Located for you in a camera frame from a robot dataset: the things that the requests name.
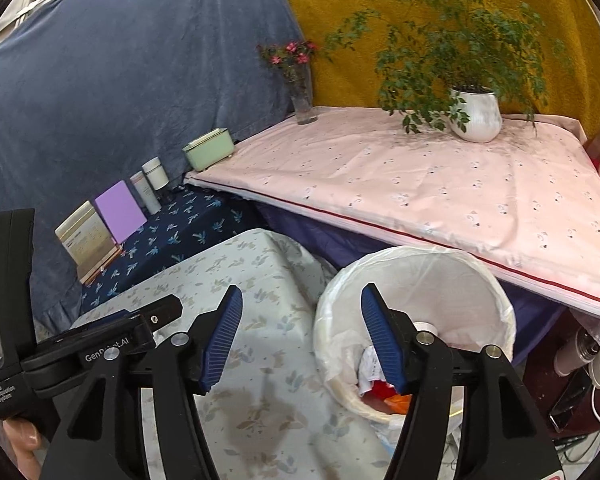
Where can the tall white bottle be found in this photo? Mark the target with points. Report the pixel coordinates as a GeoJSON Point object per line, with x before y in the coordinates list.
{"type": "Point", "coordinates": [145, 192]}

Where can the light floral tablecloth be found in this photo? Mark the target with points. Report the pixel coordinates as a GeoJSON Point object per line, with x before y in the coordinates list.
{"type": "Point", "coordinates": [260, 280]}

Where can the bin with white liner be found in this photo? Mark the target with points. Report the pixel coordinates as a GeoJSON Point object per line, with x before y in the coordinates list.
{"type": "Point", "coordinates": [430, 280]}

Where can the glass vase with pink flowers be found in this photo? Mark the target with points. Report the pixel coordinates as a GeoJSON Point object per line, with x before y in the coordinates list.
{"type": "Point", "coordinates": [300, 95]}

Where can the white jar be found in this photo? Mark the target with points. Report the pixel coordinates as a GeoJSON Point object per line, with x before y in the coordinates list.
{"type": "Point", "coordinates": [156, 172]}

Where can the blue-grey backdrop cloth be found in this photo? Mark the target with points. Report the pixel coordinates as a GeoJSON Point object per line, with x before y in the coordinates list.
{"type": "Point", "coordinates": [130, 85]}

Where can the white paper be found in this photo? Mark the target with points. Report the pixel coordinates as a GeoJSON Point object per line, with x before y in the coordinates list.
{"type": "Point", "coordinates": [372, 365]}

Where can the black phone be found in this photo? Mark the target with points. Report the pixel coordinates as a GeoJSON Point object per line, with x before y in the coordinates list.
{"type": "Point", "coordinates": [570, 400]}

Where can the white cylindrical appliance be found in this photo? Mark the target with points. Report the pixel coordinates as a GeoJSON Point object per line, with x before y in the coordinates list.
{"type": "Point", "coordinates": [575, 355]}

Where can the green plant in white pot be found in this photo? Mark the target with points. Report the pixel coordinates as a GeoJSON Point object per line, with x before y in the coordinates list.
{"type": "Point", "coordinates": [475, 115]}

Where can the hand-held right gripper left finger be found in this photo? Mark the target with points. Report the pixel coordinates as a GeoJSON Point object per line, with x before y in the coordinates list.
{"type": "Point", "coordinates": [225, 340]}

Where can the orange snack bag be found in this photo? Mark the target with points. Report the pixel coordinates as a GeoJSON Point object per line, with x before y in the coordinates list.
{"type": "Point", "coordinates": [399, 402]}

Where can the dark blue printed cloth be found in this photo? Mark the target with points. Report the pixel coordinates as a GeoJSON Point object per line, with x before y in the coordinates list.
{"type": "Point", "coordinates": [180, 230]}

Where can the red and white paper carton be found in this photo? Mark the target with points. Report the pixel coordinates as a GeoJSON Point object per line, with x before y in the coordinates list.
{"type": "Point", "coordinates": [380, 391]}

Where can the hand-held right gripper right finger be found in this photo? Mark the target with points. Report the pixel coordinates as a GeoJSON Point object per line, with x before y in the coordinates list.
{"type": "Point", "coordinates": [380, 340]}

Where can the pink printed cloth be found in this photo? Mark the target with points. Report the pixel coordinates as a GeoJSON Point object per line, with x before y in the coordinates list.
{"type": "Point", "coordinates": [430, 185]}

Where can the purple card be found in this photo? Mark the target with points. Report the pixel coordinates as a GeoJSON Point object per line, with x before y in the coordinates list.
{"type": "Point", "coordinates": [120, 210]}

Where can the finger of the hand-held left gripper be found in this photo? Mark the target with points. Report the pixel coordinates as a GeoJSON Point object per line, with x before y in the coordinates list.
{"type": "Point", "coordinates": [140, 315]}

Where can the person's left hand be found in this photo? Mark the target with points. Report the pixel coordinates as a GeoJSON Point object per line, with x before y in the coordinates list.
{"type": "Point", "coordinates": [25, 440]}

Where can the pale green box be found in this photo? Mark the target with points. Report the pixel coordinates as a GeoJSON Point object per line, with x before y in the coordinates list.
{"type": "Point", "coordinates": [207, 152]}

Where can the yellow backdrop cloth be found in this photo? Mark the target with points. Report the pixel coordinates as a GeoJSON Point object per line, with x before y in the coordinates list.
{"type": "Point", "coordinates": [340, 0]}

